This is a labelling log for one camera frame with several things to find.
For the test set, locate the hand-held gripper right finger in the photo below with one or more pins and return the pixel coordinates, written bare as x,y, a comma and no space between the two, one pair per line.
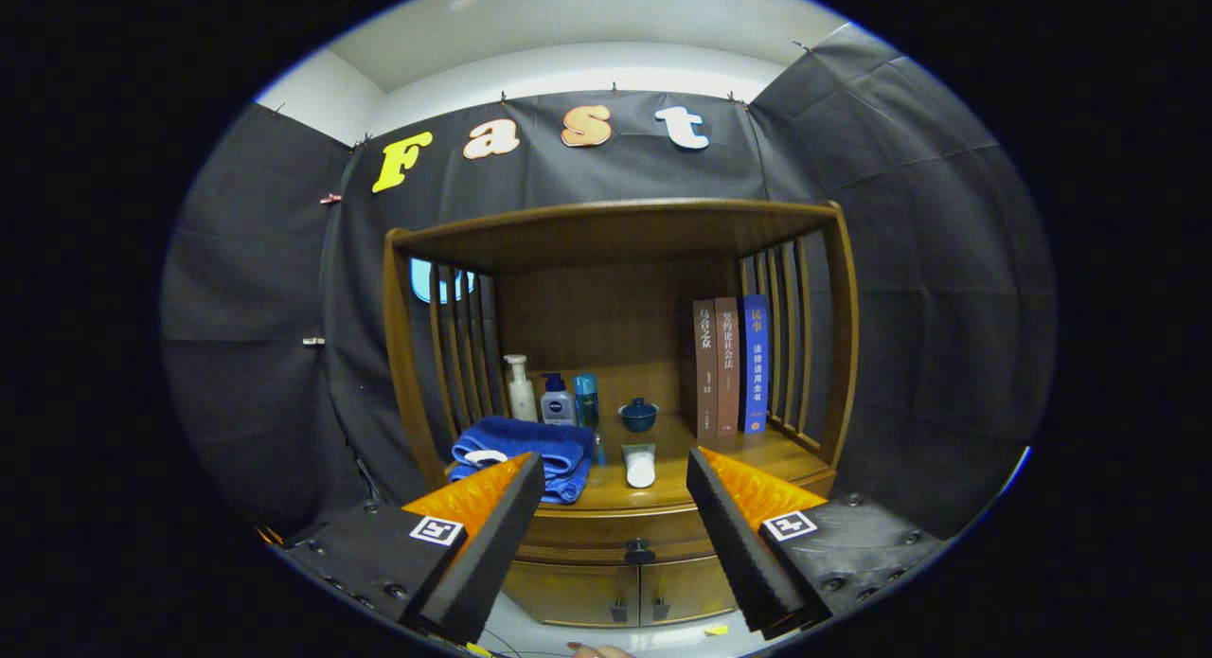
731,544

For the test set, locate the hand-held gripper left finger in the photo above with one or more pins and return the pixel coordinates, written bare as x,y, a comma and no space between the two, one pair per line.
492,544

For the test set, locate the wooden drawer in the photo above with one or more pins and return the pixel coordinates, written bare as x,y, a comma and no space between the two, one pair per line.
587,535

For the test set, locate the white green tube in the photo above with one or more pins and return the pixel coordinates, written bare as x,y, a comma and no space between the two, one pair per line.
639,469

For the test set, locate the wooden cabinet door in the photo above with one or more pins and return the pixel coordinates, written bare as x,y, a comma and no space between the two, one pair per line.
686,594
568,592

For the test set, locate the wooden countertop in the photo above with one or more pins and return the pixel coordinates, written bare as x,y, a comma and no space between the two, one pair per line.
672,469

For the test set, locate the wooden cabinet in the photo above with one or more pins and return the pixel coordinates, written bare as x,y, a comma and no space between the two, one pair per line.
606,327

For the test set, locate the blue folded towel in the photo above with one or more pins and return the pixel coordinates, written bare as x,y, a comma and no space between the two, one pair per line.
540,440

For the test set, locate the white pump bottle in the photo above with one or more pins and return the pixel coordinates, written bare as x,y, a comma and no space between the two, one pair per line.
521,398

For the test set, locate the white lotion bottle blue cap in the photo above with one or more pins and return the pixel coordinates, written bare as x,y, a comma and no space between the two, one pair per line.
558,407

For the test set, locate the blue lidded teacup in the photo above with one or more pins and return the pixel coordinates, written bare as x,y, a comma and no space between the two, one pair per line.
638,417

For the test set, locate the clear teal bottle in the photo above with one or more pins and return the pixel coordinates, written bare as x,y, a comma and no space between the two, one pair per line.
586,402

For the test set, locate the reddish brown book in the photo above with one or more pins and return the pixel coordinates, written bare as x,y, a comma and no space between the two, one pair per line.
727,374

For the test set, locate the blue book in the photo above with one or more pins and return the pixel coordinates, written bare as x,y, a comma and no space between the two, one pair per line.
756,374

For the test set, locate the dark brown book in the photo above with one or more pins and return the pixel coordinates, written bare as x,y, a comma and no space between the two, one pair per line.
705,374

